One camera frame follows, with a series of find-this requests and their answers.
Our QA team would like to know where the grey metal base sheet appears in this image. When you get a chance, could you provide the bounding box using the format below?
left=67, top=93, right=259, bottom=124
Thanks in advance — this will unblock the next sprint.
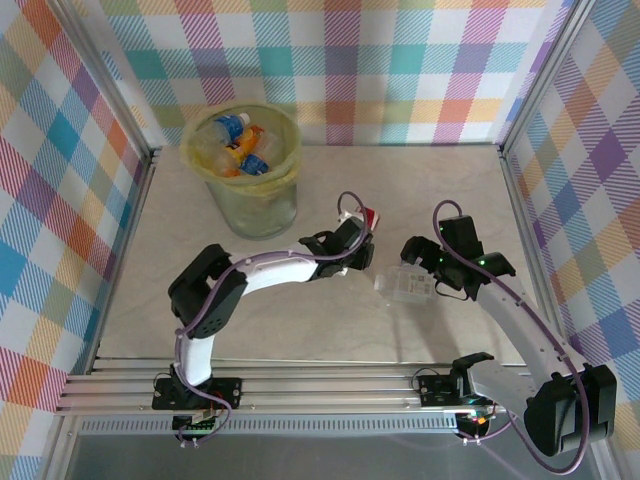
left=42, top=413, right=619, bottom=480

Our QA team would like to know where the wide aluminium base rail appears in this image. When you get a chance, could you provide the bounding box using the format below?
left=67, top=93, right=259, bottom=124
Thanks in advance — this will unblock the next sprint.
left=57, top=355, right=604, bottom=417

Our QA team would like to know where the orange fruit label bottle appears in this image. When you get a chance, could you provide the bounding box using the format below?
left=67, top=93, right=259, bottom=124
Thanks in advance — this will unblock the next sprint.
left=224, top=127, right=266, bottom=156

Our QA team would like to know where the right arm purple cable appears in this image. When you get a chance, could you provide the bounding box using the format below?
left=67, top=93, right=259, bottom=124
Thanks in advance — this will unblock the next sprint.
left=432, top=199, right=591, bottom=475

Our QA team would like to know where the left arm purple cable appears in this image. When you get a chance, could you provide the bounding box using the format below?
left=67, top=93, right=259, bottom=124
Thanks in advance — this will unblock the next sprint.
left=172, top=191, right=371, bottom=449

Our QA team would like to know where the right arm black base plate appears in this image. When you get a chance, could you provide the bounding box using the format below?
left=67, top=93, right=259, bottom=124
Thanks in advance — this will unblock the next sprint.
left=417, top=373, right=510, bottom=407

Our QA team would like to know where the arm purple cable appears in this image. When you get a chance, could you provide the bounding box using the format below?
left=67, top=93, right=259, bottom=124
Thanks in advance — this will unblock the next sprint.
left=172, top=191, right=371, bottom=449
left=432, top=199, right=591, bottom=475

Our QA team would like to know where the green mesh waste bin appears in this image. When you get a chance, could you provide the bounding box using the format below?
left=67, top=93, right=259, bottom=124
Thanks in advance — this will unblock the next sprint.
left=180, top=102, right=304, bottom=240

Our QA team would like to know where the yellow plastic bin liner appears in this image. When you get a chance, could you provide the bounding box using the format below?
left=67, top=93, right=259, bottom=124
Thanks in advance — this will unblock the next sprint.
left=179, top=102, right=304, bottom=199

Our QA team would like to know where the clear bottle white barcode label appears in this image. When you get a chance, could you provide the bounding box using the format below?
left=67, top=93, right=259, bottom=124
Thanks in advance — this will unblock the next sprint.
left=372, top=265, right=437, bottom=306

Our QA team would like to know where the blue label plastic bottle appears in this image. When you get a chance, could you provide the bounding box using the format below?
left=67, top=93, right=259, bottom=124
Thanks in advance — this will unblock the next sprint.
left=213, top=113, right=251, bottom=144

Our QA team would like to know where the slotted grey cable duct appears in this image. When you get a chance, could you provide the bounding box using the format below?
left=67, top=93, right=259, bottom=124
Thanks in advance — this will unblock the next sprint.
left=77, top=417, right=464, bottom=437

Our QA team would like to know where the aluminium frame post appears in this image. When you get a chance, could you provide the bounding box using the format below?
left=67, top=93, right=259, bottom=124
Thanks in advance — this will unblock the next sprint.
left=497, top=0, right=599, bottom=156
left=58, top=0, right=164, bottom=161

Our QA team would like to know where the aluminium side rail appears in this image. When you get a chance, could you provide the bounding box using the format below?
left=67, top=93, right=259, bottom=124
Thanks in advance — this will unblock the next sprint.
left=82, top=148, right=164, bottom=376
left=498, top=148, right=621, bottom=480

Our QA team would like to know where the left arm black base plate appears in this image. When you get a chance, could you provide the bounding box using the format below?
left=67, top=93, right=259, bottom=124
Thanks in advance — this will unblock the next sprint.
left=151, top=375, right=245, bottom=412

